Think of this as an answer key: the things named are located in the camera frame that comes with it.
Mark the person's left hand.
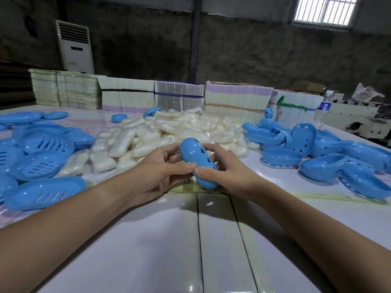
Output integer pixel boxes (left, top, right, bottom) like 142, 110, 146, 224
122, 142, 198, 208

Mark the person's right hand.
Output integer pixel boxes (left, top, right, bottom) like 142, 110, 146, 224
193, 143, 269, 203

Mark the clear plastic bag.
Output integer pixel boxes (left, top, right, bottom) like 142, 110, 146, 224
168, 183, 233, 196

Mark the pile of white soaps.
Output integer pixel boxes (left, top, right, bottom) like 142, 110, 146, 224
56, 108, 260, 180

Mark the pile of blue plastic lids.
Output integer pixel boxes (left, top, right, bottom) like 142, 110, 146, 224
242, 117, 391, 200

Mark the pile of blue slotted lids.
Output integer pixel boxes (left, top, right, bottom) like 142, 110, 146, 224
0, 111, 96, 211

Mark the person's right forearm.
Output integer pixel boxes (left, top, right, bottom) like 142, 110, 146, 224
256, 183, 391, 293

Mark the person's left forearm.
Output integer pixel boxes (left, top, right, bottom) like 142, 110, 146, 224
0, 183, 144, 293

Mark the row of stacked flat cartons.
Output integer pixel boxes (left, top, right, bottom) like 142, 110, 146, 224
97, 77, 156, 113

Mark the white carton stack, pink stripe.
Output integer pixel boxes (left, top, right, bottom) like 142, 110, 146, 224
204, 81, 274, 118

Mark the silver sheet bundle, blue band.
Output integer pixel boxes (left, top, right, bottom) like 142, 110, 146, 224
154, 81, 205, 112

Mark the white sheet stack, green mark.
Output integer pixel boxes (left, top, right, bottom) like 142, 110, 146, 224
268, 90, 324, 121

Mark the clear water bottle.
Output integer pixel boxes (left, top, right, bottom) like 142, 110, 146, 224
314, 90, 334, 125

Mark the brown cardboard box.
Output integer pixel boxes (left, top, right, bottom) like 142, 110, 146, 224
293, 82, 326, 95

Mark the stack of greenish paper sheets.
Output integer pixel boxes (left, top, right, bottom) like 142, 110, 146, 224
29, 68, 103, 109

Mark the white workshop machine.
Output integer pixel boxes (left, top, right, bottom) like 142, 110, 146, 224
323, 96, 391, 141

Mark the dark metal pillar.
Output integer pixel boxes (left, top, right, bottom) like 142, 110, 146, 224
189, 0, 204, 84

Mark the white standing air conditioner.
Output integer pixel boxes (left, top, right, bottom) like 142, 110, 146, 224
55, 20, 95, 74

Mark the white plastic bag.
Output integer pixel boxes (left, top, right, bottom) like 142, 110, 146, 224
351, 83, 385, 103

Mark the barred window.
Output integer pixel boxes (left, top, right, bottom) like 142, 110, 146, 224
292, 0, 361, 28

